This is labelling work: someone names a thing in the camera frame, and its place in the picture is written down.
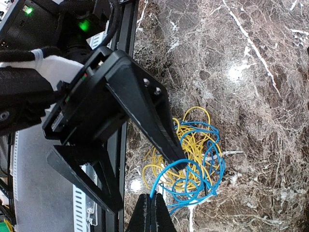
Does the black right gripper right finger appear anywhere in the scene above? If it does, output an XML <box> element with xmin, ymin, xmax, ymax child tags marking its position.
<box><xmin>151</xmin><ymin>193</ymin><xmax>176</xmax><ymax>232</ymax></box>

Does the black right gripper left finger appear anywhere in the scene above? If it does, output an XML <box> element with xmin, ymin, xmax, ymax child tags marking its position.
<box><xmin>126</xmin><ymin>194</ymin><xmax>151</xmax><ymax>232</ymax></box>

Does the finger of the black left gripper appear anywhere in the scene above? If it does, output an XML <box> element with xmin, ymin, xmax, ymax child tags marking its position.
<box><xmin>105</xmin><ymin>65</ymin><xmax>185</xmax><ymax>164</ymax></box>
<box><xmin>47</xmin><ymin>145</ymin><xmax>123</xmax><ymax>215</ymax></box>

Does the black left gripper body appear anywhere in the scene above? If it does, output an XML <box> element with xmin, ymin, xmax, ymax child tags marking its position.
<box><xmin>42</xmin><ymin>45</ymin><xmax>169</xmax><ymax>147</ymax></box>

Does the blue cable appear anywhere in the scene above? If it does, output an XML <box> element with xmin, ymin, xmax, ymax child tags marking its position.
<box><xmin>149</xmin><ymin>120</ymin><xmax>225</xmax><ymax>216</ymax></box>

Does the yellow cable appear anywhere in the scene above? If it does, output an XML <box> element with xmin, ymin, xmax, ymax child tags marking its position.
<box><xmin>141</xmin><ymin>106</ymin><xmax>223</xmax><ymax>191</ymax></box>

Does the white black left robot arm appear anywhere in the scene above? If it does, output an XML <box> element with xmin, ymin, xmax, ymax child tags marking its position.
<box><xmin>0</xmin><ymin>0</ymin><xmax>184</xmax><ymax>215</ymax></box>

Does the white slotted cable duct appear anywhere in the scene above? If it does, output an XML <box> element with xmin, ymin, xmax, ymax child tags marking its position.
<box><xmin>12</xmin><ymin>31</ymin><xmax>107</xmax><ymax>232</ymax></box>

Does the black front table rail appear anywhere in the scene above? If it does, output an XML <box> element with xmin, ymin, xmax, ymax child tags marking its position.
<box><xmin>96</xmin><ymin>0</ymin><xmax>140</xmax><ymax>232</ymax></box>

